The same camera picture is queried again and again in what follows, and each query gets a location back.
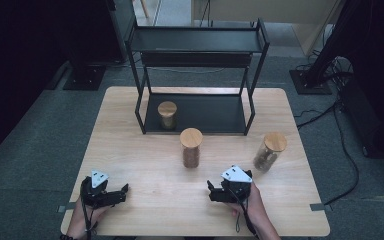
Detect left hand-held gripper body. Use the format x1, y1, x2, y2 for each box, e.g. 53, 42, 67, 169
80, 169, 114, 208

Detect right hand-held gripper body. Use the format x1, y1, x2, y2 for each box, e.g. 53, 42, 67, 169
220, 164, 254, 204

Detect glass jar dark chunky contents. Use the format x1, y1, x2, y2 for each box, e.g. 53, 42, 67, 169
253, 132, 288, 173

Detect tall glass jar brown contents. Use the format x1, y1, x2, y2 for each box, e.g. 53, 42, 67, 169
179, 127, 204, 169

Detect black metal two-tier shelf rack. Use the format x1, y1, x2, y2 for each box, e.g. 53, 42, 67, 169
123, 18, 271, 136

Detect short glass jar wooden lid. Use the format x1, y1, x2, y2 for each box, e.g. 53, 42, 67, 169
157, 100, 178, 130

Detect person's right hand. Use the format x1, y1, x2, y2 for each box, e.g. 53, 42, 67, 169
229, 182, 267, 224

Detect person's left hand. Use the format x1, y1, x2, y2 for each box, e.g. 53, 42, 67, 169
68, 199, 113, 238

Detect grey tape strip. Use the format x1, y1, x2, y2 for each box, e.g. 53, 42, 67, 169
57, 202, 78, 213
309, 203, 333, 212

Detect black box case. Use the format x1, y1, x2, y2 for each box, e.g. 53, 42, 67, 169
339, 76, 384, 164

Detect dark curtain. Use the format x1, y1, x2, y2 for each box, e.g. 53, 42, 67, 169
0, 0, 114, 169

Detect beige wooden cabinet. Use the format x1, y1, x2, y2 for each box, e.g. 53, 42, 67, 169
191, 0, 344, 56

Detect left hand-held gripper cable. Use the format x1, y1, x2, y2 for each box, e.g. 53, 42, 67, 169
79, 186, 98, 240

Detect hand-held gripper cable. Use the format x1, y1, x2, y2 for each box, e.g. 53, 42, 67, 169
228, 188, 260, 240
79, 186, 98, 240

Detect right hand-held gripper cable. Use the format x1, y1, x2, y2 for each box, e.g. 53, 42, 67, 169
228, 188, 260, 240

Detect short black floor cable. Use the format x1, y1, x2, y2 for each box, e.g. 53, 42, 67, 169
294, 102, 340, 130

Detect black stand base plate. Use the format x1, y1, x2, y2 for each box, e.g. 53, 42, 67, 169
289, 69, 333, 96
63, 64, 107, 92

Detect long black floor cable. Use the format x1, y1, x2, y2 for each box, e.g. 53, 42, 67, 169
323, 104, 361, 206

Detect thin light floor cable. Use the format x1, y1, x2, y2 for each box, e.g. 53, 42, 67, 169
144, 66, 226, 74

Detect bundle of black cables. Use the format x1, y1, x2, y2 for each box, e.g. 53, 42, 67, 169
294, 49, 356, 89

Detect black slanted stand post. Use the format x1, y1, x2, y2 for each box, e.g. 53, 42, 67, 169
304, 0, 374, 86

